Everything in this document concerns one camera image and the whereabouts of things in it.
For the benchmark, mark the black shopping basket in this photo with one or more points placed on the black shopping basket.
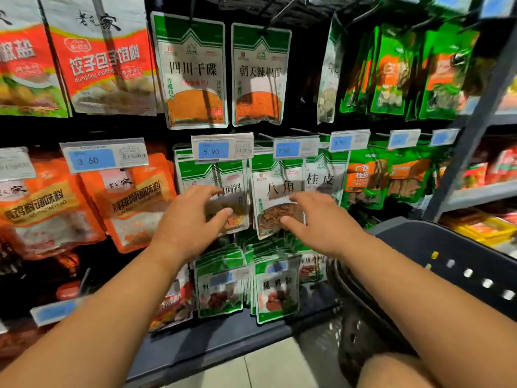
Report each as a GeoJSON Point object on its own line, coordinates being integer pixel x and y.
{"type": "Point", "coordinates": [452, 246]}

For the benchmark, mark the orange seasoning packet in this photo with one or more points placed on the orange seasoning packet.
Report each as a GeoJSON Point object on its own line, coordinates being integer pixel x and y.
{"type": "Point", "coordinates": [133, 206]}

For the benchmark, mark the clear orange powder packets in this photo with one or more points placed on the clear orange powder packets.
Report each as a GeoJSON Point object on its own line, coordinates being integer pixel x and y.
{"type": "Point", "coordinates": [190, 76]}

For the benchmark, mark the clear red-spice packets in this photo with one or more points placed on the clear red-spice packets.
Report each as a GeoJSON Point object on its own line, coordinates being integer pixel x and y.
{"type": "Point", "coordinates": [202, 177]}

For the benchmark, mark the clear brown-spice packets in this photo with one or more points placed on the clear brown-spice packets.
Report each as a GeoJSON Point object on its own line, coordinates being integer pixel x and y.
{"type": "Point", "coordinates": [271, 177]}

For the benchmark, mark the person's right hand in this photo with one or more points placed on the person's right hand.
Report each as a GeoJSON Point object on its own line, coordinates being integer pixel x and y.
{"type": "Point", "coordinates": [327, 230]}

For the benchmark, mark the person's left forearm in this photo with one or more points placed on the person's left forearm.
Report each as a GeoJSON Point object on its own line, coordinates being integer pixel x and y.
{"type": "Point", "coordinates": [89, 335]}

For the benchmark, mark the white red-label packets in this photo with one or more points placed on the white red-label packets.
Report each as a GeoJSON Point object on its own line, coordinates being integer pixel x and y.
{"type": "Point", "coordinates": [28, 68]}
{"type": "Point", "coordinates": [101, 60]}

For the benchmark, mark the row of red orange packets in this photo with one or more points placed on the row of red orange packets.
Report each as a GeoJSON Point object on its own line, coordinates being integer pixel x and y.
{"type": "Point", "coordinates": [493, 169]}

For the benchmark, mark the person's left hand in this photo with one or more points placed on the person's left hand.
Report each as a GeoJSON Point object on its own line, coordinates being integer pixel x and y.
{"type": "Point", "coordinates": [190, 230]}

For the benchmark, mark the yellow display trays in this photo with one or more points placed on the yellow display trays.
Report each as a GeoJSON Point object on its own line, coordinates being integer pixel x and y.
{"type": "Point", "coordinates": [481, 230]}

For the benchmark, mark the person's right leg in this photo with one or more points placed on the person's right leg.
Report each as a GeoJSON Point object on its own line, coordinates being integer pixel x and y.
{"type": "Point", "coordinates": [396, 371]}

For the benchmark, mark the green white-slice packets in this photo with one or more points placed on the green white-slice packets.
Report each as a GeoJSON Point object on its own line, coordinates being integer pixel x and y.
{"type": "Point", "coordinates": [388, 76]}

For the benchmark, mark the clear chili powder packets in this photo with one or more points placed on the clear chili powder packets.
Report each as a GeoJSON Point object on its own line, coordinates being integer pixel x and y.
{"type": "Point", "coordinates": [261, 76]}

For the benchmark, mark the person's right forearm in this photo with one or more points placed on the person's right forearm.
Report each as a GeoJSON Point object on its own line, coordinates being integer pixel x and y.
{"type": "Point", "coordinates": [436, 311]}

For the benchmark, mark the gray metal shelving unit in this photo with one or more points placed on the gray metal shelving unit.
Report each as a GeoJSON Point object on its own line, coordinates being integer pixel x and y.
{"type": "Point", "coordinates": [473, 133]}

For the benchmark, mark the green leaf packets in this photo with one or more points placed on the green leaf packets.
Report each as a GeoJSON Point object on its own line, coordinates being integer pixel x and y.
{"type": "Point", "coordinates": [448, 76]}

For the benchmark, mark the row of green white packets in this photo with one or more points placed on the row of green white packets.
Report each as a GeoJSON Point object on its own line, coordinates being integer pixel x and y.
{"type": "Point", "coordinates": [279, 295]}

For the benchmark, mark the clear cinnamon packets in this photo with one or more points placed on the clear cinnamon packets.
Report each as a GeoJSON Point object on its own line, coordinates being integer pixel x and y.
{"type": "Point", "coordinates": [327, 177]}

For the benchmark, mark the clear white-slice packets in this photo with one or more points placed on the clear white-slice packets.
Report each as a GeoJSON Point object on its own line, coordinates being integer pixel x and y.
{"type": "Point", "coordinates": [331, 76]}

